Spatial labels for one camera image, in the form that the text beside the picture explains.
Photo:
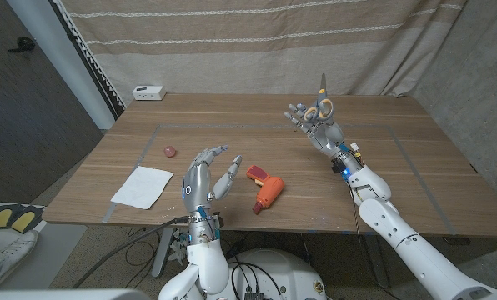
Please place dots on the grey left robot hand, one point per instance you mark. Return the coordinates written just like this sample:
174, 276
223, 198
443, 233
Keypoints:
198, 187

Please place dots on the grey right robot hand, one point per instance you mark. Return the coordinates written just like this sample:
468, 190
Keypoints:
321, 133

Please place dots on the orange grey scissors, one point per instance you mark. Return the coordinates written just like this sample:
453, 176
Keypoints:
321, 106

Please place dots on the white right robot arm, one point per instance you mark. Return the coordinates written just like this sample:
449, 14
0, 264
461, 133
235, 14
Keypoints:
398, 237

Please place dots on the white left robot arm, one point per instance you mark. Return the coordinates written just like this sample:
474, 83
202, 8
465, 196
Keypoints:
202, 266

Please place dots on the pink ball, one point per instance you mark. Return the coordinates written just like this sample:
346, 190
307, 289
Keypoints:
170, 151

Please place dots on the white tissue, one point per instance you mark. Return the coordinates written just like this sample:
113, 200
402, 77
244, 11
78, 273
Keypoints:
142, 187

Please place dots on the orange toy drill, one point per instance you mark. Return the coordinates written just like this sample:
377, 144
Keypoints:
269, 191

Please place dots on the white blue floral object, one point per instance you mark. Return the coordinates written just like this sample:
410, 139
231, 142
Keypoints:
177, 246

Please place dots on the grey metal table leg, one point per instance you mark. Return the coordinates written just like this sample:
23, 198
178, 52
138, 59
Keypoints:
163, 252
375, 266

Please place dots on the white power strip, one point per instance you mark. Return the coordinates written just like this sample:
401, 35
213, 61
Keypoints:
148, 93

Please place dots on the beige striped backdrop curtain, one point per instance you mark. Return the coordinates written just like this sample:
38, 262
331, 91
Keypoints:
232, 62

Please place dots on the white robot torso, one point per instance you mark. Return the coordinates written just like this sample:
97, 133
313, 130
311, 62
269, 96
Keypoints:
282, 271

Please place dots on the black white triangle-pattern trim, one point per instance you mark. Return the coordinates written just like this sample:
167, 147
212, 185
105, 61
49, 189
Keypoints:
89, 62

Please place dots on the white robot chest rim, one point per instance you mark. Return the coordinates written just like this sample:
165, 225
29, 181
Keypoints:
65, 295

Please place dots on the yellow black foot pedal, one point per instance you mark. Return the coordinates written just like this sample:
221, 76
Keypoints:
0, 218
25, 221

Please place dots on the white shoe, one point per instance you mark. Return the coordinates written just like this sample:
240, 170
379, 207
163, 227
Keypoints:
11, 258

